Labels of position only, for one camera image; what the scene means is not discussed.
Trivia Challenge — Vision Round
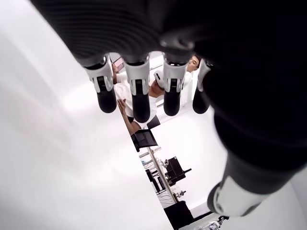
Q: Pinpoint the black cabinet on casters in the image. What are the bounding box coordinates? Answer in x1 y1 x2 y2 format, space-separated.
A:
164 200 194 227

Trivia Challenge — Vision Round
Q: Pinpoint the black boxy machine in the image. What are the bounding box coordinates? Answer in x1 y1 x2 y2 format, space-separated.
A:
165 155 192 190

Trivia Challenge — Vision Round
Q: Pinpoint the dark-haired bystander in white shirt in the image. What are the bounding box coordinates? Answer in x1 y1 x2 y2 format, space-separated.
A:
183 55 201 101

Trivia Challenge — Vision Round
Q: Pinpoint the metal shelf post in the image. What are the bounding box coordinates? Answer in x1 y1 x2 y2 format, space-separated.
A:
148 147 178 204

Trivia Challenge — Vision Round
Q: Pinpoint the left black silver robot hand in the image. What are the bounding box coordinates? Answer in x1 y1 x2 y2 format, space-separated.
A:
30 0 307 219

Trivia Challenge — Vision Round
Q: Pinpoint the black chair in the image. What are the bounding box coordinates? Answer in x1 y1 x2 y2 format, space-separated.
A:
130 116 161 153

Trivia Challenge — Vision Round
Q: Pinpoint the white VR headset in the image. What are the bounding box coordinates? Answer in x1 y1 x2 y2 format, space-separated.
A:
153 70 166 91

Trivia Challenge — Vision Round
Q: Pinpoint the seated person in white shirt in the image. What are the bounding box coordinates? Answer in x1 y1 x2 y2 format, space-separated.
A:
114 78 167 136

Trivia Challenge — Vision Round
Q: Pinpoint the pink-screen smartphone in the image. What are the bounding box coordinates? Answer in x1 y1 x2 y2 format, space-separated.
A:
112 56 125 72

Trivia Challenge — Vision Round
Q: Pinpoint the standing silver humanoid robot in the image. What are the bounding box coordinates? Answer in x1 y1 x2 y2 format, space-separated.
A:
207 215 230 230

